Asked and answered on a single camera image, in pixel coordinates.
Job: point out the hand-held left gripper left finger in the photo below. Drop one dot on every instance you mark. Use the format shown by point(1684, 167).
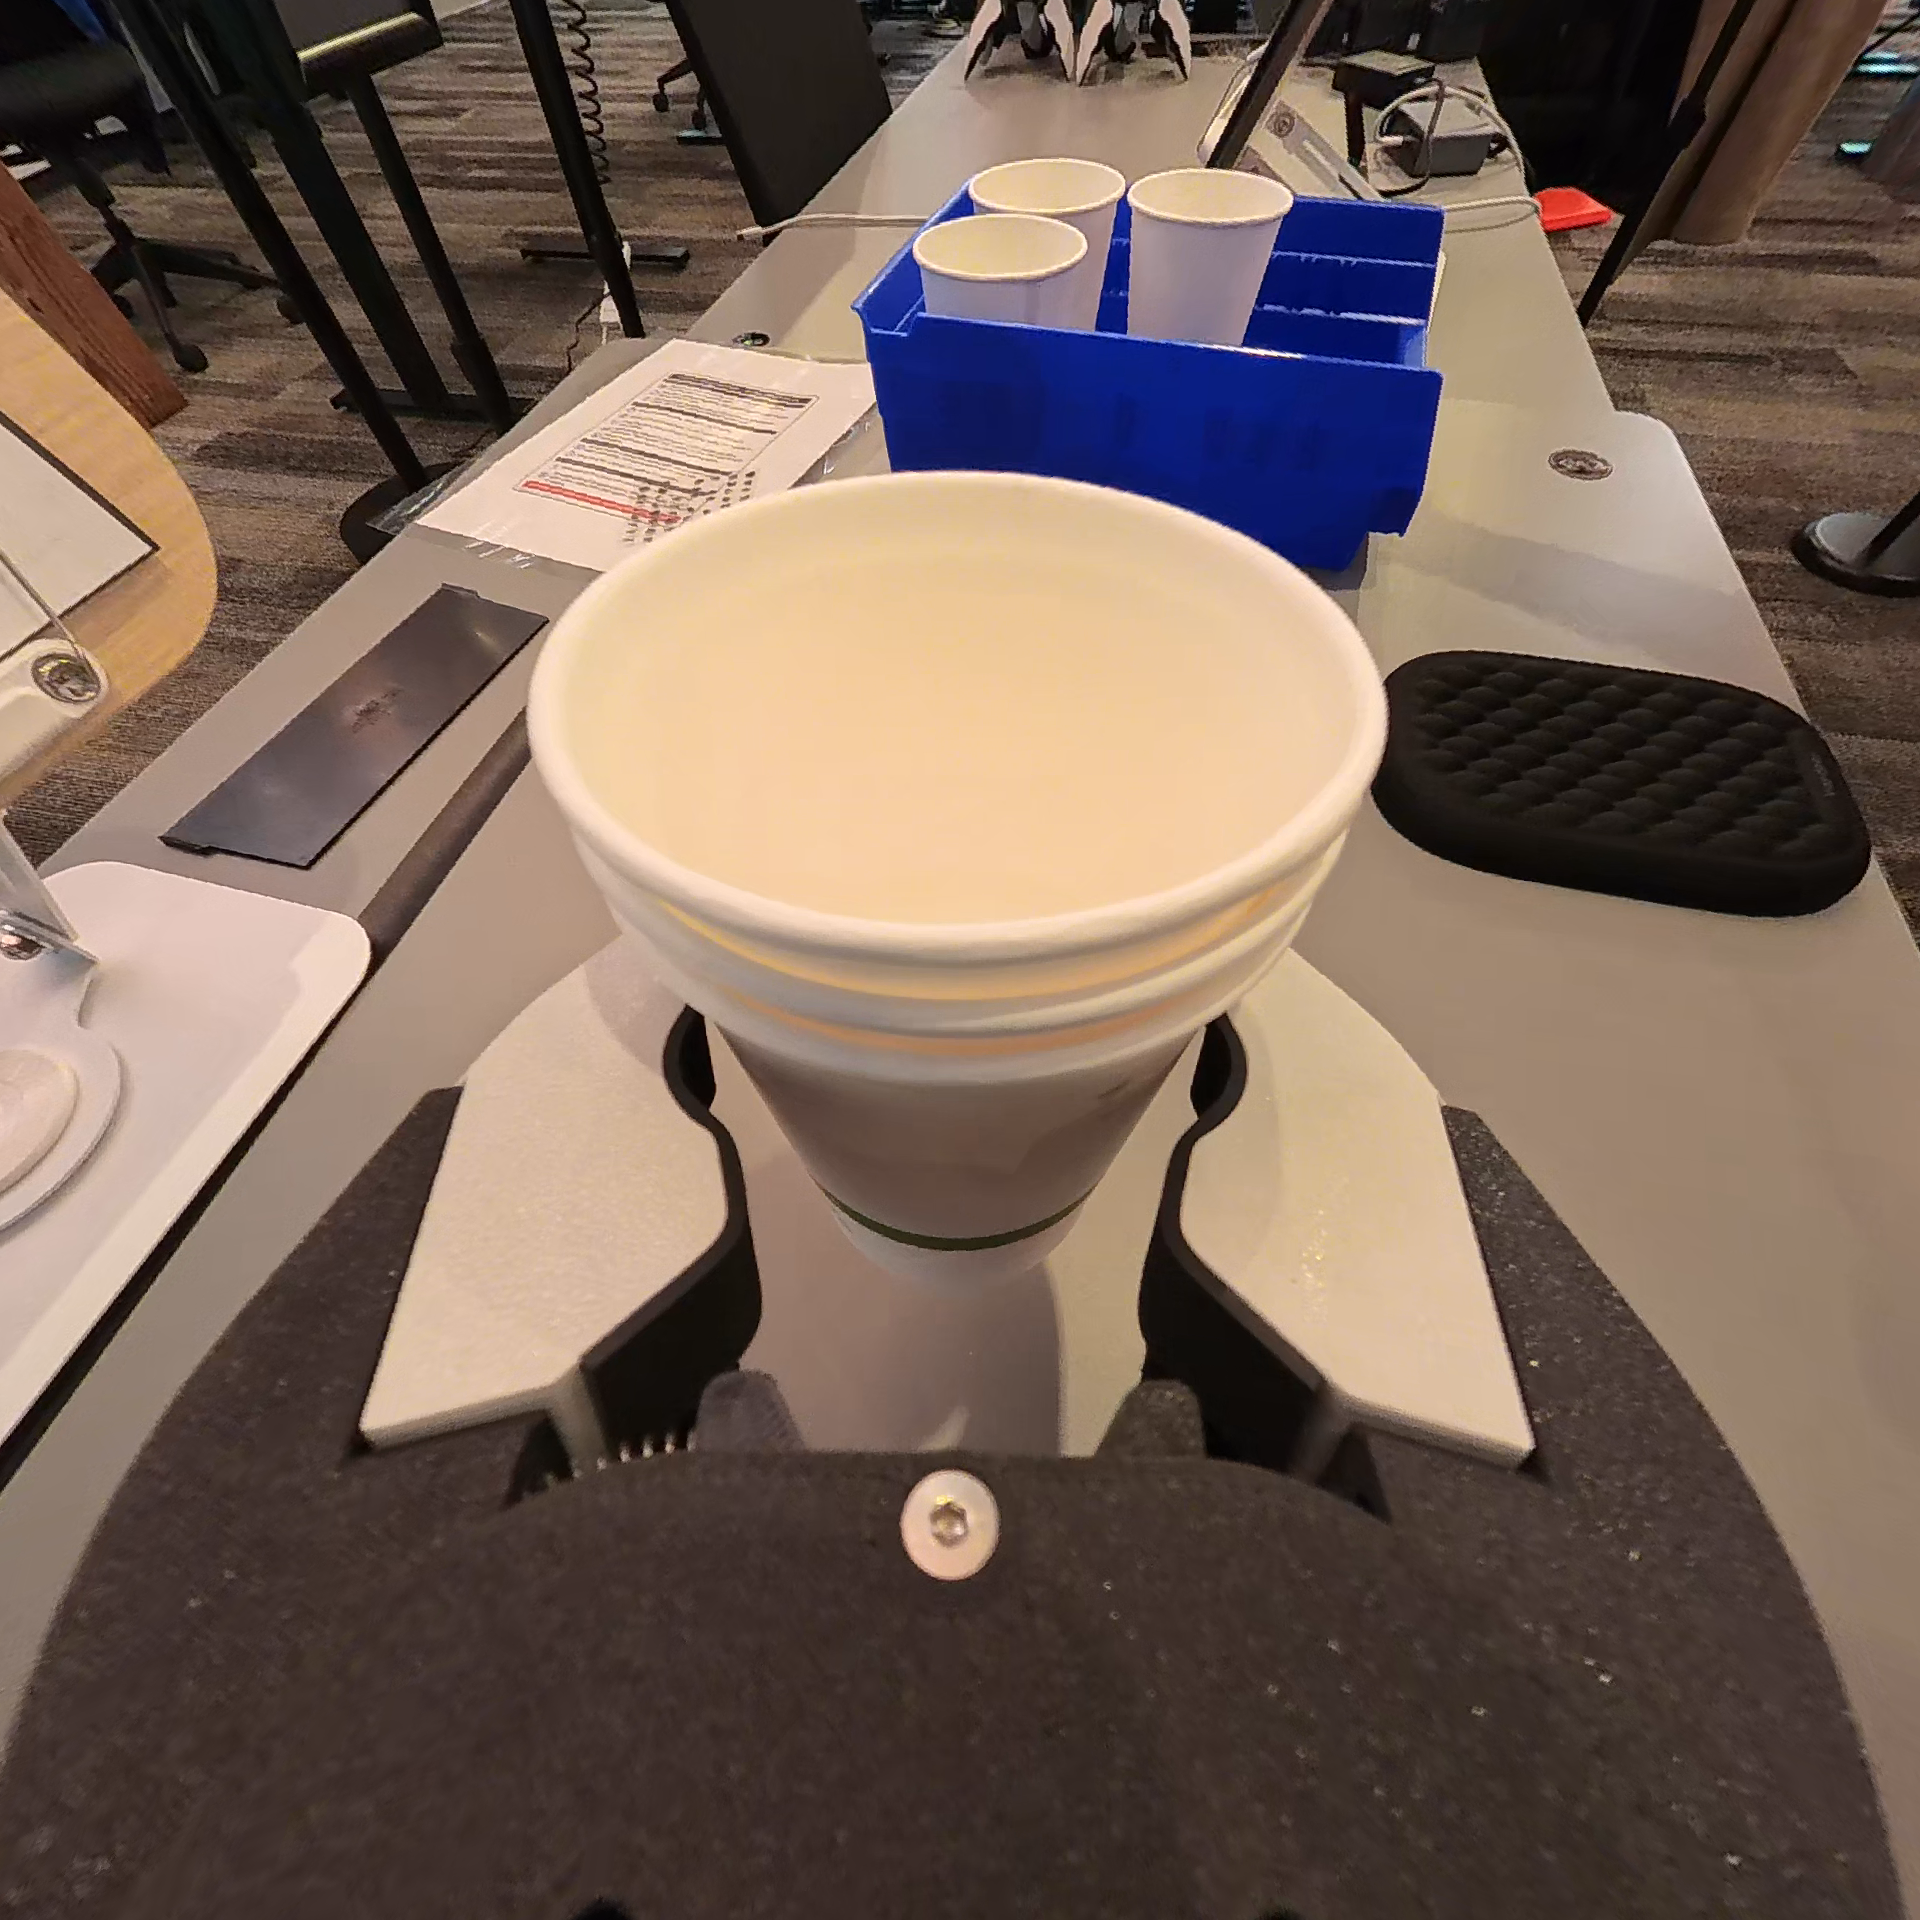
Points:
point(495, 1228)

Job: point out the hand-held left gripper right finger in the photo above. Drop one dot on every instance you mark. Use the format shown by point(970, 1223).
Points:
point(1379, 1246)

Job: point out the white paper cup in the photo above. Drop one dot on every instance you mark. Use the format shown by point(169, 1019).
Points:
point(996, 292)
point(1051, 186)
point(646, 912)
point(960, 718)
point(1211, 284)
point(960, 1141)

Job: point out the blue plastic bin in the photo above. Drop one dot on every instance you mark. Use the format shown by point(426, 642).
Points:
point(1141, 436)

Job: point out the black quilted mouse pad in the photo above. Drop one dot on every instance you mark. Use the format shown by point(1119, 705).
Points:
point(1621, 781)

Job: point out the black flat plate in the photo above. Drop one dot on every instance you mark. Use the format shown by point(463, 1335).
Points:
point(361, 718)

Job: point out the instruction sheet on stand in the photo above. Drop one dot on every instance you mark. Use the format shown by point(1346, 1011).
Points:
point(61, 672)

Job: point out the instruction board on wood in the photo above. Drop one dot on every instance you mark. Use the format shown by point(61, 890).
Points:
point(166, 568)

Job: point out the round desk grommet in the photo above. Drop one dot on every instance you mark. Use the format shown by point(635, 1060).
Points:
point(1583, 464)

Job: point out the laminated instruction sheet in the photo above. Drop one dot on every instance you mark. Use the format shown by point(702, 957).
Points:
point(673, 436)

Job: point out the printed document sheet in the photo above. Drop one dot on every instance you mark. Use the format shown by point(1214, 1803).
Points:
point(61, 522)

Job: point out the black round stand base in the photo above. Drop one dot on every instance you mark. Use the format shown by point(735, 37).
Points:
point(1858, 561)

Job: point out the brown wooden cabinet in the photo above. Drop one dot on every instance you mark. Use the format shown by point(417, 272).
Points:
point(77, 313)

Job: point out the small red object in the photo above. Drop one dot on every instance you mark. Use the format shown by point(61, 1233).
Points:
point(1574, 206)

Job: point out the white power adapter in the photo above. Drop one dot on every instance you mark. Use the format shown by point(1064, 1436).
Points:
point(1442, 141)

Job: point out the black tripod leg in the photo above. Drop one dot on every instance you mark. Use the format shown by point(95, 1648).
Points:
point(1669, 150)

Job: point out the black stand rod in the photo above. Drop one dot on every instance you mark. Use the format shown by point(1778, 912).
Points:
point(1273, 81)

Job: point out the black power adapter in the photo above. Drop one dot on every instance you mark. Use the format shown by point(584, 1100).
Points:
point(1388, 76)

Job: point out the black chair back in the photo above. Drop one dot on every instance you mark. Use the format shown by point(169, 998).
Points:
point(781, 88)

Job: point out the white black tabletop device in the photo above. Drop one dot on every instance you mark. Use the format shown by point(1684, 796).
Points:
point(1165, 43)
point(994, 52)

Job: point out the black office chair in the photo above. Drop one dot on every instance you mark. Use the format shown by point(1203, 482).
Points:
point(61, 88)

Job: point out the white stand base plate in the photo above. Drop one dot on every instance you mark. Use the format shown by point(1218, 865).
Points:
point(209, 989)

